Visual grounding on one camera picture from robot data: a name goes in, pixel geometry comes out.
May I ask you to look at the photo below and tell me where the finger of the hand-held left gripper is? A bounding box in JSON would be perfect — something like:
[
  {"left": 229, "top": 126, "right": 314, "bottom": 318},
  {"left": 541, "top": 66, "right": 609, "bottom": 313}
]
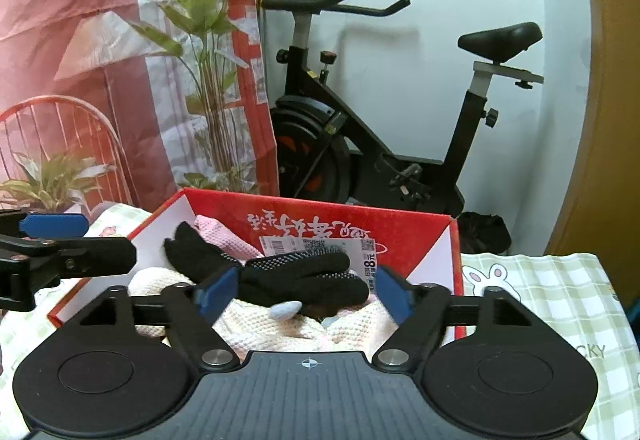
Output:
[
  {"left": 0, "top": 235, "right": 138, "bottom": 291},
  {"left": 0, "top": 208, "right": 89, "bottom": 239}
]

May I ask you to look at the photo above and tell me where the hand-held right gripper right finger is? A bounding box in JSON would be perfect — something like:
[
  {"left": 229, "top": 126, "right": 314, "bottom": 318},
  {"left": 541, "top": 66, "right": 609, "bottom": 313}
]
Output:
[{"left": 375, "top": 265, "right": 540, "bottom": 369}]

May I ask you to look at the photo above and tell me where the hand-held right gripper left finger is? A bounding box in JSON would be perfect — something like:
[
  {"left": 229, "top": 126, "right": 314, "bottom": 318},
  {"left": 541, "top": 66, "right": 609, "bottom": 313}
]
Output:
[{"left": 79, "top": 265, "right": 241, "bottom": 372}]

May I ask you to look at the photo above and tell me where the black dotted glove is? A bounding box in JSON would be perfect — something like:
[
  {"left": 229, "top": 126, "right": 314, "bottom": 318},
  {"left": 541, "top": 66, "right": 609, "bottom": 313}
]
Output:
[
  {"left": 163, "top": 221, "right": 251, "bottom": 283},
  {"left": 235, "top": 250, "right": 372, "bottom": 309}
]

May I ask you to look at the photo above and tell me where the pink and cream knit towel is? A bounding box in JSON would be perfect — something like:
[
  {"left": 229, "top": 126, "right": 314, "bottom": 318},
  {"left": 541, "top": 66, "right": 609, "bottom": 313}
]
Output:
[{"left": 127, "top": 214, "right": 401, "bottom": 357}]

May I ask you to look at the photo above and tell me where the red cardboard box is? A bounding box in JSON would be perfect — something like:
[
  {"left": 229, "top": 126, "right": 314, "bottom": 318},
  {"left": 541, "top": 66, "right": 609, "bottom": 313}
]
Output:
[{"left": 47, "top": 187, "right": 468, "bottom": 346}]

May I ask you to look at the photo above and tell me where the light blue cloth piece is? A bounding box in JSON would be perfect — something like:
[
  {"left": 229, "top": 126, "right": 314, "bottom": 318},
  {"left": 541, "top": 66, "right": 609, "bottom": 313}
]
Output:
[{"left": 267, "top": 301, "right": 303, "bottom": 319}]

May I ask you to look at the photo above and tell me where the black bag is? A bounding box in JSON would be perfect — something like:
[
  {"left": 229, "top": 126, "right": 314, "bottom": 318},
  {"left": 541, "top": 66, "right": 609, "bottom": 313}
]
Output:
[{"left": 457, "top": 211, "right": 512, "bottom": 255}]

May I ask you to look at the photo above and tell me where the black exercise bike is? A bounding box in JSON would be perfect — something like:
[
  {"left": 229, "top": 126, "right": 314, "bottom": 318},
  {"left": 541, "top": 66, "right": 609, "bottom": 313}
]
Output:
[{"left": 250, "top": 0, "right": 546, "bottom": 221}]

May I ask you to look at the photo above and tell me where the checked bunny print blanket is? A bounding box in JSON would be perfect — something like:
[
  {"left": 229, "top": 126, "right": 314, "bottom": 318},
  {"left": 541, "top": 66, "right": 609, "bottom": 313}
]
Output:
[{"left": 0, "top": 202, "right": 638, "bottom": 440}]

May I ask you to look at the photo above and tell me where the red printed plant backdrop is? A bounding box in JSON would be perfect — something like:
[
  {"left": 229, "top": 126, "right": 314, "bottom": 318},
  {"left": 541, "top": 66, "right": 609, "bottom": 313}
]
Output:
[{"left": 0, "top": 0, "right": 281, "bottom": 221}]

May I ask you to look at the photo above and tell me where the brown wooden door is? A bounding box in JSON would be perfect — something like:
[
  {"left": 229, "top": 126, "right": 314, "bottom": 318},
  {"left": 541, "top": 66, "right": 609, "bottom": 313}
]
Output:
[{"left": 545, "top": 0, "right": 640, "bottom": 311}]

